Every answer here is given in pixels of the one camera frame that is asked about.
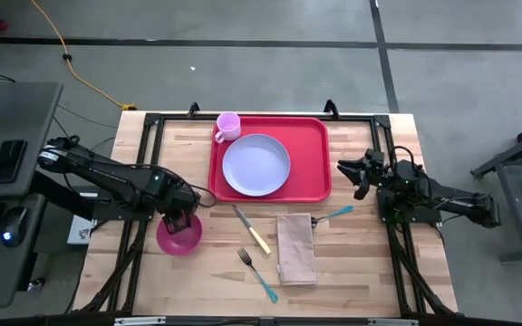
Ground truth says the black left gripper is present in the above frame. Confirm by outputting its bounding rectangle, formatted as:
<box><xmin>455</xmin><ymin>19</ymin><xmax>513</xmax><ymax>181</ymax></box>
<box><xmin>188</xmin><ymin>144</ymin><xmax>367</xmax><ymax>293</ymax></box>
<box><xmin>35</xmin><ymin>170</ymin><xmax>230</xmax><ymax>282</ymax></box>
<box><xmin>155</xmin><ymin>187</ymin><xmax>200</xmax><ymax>235</ymax></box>

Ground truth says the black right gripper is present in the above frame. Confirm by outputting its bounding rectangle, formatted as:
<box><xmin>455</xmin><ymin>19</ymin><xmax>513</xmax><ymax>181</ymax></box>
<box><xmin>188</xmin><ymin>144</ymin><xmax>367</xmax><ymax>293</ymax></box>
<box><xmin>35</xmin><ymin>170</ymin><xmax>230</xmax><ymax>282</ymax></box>
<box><xmin>336</xmin><ymin>158</ymin><xmax>396</xmax><ymax>201</ymax></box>

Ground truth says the magenta plastic bowl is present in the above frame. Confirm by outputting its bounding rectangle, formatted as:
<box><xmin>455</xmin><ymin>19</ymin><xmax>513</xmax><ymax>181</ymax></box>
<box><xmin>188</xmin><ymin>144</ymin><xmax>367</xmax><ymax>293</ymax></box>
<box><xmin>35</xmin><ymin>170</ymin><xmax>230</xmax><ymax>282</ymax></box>
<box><xmin>156</xmin><ymin>209</ymin><xmax>204</xmax><ymax>257</ymax></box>

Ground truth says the knife with cream handle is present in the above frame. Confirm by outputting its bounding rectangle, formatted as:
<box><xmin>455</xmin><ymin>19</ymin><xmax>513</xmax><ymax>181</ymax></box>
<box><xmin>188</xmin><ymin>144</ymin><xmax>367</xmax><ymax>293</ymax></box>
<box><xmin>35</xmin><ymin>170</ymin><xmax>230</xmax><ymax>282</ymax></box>
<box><xmin>230</xmin><ymin>204</ymin><xmax>274</xmax><ymax>255</ymax></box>

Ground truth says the lavender plastic plate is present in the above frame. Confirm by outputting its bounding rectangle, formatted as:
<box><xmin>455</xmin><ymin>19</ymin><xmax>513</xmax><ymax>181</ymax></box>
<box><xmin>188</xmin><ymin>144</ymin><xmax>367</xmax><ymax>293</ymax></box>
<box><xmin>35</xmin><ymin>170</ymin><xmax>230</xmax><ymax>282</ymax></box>
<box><xmin>221</xmin><ymin>133</ymin><xmax>292</xmax><ymax>197</ymax></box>

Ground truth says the beige cloth napkin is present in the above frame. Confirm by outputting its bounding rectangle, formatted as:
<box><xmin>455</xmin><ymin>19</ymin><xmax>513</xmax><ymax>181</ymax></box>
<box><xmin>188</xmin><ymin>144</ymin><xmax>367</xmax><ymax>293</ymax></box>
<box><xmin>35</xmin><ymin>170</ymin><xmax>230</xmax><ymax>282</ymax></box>
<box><xmin>275</xmin><ymin>213</ymin><xmax>319</xmax><ymax>287</ymax></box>

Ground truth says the pale pink mug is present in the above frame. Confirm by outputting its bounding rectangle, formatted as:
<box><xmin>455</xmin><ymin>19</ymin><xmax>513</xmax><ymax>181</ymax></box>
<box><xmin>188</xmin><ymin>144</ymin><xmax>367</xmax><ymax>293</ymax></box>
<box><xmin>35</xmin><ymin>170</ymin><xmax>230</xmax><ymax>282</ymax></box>
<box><xmin>214</xmin><ymin>111</ymin><xmax>243</xmax><ymax>145</ymax></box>

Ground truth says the fork with teal handle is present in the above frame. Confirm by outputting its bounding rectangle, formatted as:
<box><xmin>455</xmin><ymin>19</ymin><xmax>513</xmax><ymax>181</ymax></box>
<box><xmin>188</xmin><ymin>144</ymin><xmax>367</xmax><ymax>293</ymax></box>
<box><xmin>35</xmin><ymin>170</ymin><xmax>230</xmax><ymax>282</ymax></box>
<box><xmin>237</xmin><ymin>246</ymin><xmax>279</xmax><ymax>305</ymax></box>

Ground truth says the red plastic tray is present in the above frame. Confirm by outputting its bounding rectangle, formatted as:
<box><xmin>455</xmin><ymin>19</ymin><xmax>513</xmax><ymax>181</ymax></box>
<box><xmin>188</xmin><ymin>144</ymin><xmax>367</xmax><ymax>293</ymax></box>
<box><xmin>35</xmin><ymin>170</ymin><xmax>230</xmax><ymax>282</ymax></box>
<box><xmin>208</xmin><ymin>115</ymin><xmax>334</xmax><ymax>204</ymax></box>

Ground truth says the white printed box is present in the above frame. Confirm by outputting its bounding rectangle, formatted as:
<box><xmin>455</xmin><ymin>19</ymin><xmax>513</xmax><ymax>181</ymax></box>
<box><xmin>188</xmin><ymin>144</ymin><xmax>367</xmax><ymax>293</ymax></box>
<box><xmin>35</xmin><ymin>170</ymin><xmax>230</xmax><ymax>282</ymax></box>
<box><xmin>66</xmin><ymin>215</ymin><xmax>97</xmax><ymax>245</ymax></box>

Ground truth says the black computer mouse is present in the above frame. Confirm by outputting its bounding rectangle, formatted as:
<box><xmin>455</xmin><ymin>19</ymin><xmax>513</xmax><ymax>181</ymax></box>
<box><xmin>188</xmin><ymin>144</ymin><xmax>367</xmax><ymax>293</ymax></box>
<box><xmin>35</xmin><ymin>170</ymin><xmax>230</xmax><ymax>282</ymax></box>
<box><xmin>0</xmin><ymin>206</ymin><xmax>30</xmax><ymax>249</ymax></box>

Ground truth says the black smartphone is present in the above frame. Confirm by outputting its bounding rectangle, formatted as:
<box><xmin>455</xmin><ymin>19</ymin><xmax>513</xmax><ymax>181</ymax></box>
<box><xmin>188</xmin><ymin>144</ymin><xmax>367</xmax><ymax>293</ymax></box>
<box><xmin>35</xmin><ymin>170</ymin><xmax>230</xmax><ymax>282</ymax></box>
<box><xmin>0</xmin><ymin>139</ymin><xmax>28</xmax><ymax>185</ymax></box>

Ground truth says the grey desk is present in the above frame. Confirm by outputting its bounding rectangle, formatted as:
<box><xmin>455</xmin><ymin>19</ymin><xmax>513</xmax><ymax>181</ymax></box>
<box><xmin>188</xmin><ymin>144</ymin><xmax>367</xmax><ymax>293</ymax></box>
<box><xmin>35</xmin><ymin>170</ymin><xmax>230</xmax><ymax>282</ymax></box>
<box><xmin>0</xmin><ymin>81</ymin><xmax>64</xmax><ymax>310</ymax></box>

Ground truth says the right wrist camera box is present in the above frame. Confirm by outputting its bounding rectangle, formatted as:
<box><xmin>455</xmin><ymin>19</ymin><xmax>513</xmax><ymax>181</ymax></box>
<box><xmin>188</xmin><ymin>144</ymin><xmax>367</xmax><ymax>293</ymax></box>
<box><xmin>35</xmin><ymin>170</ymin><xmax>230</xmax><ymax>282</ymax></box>
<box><xmin>363</xmin><ymin>148</ymin><xmax>386</xmax><ymax>167</ymax></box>

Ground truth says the spoon with teal handle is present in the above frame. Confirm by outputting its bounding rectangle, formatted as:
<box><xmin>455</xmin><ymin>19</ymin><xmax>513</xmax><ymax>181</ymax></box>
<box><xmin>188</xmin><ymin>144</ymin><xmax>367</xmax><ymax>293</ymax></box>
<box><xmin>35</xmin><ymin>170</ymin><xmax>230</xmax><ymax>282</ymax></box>
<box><xmin>310</xmin><ymin>205</ymin><xmax>355</xmax><ymax>227</ymax></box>

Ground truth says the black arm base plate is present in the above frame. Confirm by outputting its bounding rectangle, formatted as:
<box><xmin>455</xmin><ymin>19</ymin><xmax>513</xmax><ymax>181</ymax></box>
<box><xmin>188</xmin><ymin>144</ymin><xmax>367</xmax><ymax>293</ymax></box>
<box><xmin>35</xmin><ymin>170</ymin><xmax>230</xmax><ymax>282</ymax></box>
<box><xmin>91</xmin><ymin>198</ymin><xmax>156</xmax><ymax>223</ymax></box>
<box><xmin>376</xmin><ymin>187</ymin><xmax>443</xmax><ymax>226</ymax></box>

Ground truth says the black aluminium table frame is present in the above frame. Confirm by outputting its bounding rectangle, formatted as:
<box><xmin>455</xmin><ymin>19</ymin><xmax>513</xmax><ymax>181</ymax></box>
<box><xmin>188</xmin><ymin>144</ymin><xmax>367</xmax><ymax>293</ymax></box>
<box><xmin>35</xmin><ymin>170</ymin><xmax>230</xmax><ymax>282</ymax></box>
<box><xmin>73</xmin><ymin>110</ymin><xmax>460</xmax><ymax>318</ymax></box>

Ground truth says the silver metal bracket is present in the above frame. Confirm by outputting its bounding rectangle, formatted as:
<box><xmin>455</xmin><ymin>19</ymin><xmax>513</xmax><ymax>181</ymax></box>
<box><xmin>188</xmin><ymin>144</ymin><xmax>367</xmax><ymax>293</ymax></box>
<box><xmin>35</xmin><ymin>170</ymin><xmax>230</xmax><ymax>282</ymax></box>
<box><xmin>114</xmin><ymin>316</ymin><xmax>167</xmax><ymax>326</ymax></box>
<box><xmin>367</xmin><ymin>318</ymin><xmax>421</xmax><ymax>326</ymax></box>

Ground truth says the yellow extension cord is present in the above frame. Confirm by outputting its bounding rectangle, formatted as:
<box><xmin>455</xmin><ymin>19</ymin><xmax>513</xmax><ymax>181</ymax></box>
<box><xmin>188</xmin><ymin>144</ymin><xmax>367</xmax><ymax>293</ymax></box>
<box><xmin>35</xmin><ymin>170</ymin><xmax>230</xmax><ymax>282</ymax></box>
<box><xmin>29</xmin><ymin>0</ymin><xmax>139</xmax><ymax>112</ymax></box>

